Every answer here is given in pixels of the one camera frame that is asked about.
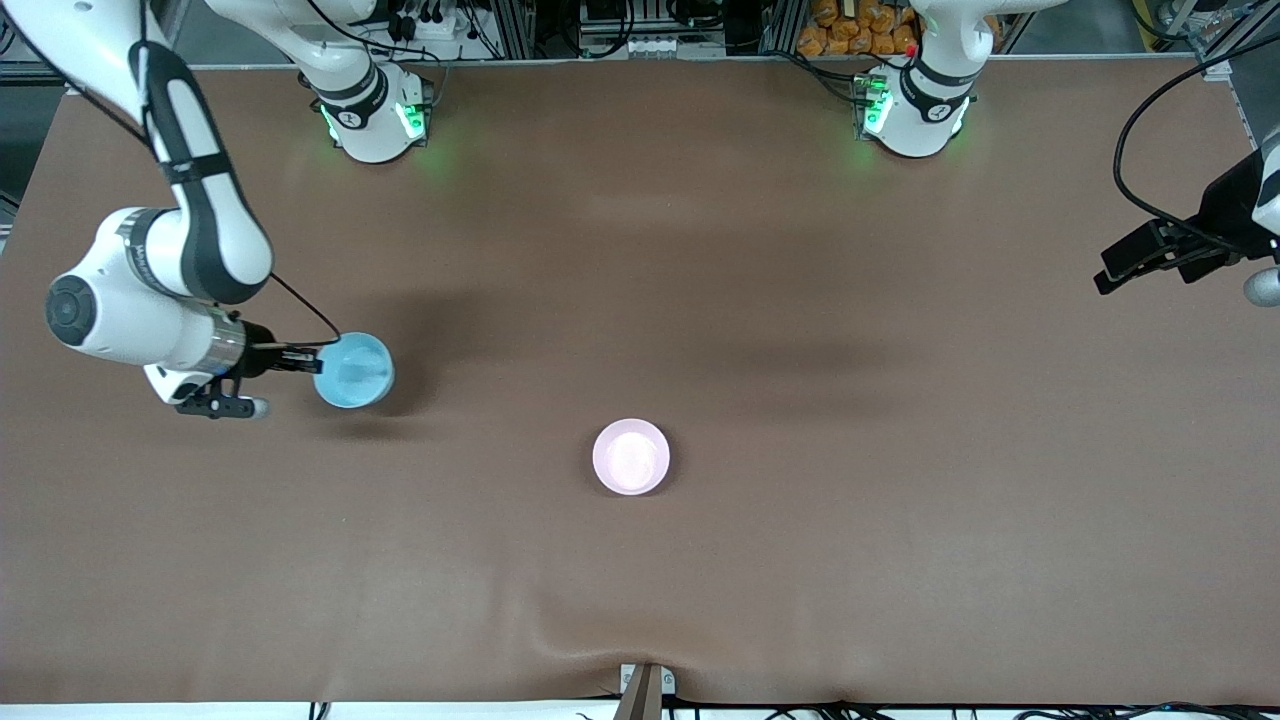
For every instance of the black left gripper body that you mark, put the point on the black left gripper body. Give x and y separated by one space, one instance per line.
1226 212

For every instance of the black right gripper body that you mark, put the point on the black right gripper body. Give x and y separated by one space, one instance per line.
257 359

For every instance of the blue bowl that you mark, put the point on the blue bowl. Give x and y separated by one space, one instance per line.
358 372

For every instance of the pink bowl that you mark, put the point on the pink bowl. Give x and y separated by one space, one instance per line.
631 457

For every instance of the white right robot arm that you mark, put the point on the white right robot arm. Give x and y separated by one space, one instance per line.
210 220

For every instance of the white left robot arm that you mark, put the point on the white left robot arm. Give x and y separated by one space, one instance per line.
930 120

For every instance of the brown table mat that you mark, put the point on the brown table mat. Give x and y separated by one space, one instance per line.
500 600

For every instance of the white power strip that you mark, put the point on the white power strip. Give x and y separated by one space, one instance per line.
445 28

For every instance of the orange snack pile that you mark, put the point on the orange snack pile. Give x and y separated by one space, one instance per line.
840 35

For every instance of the white terminal block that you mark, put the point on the white terminal block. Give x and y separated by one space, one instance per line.
640 46

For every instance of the aluminium corner frame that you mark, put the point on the aluminium corner frame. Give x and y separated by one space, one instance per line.
1212 55

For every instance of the aluminium frame post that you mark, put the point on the aluminium frame post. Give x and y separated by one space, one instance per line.
515 30
780 25

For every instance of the metal table clamp bracket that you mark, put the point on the metal table clamp bracket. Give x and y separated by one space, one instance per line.
645 685

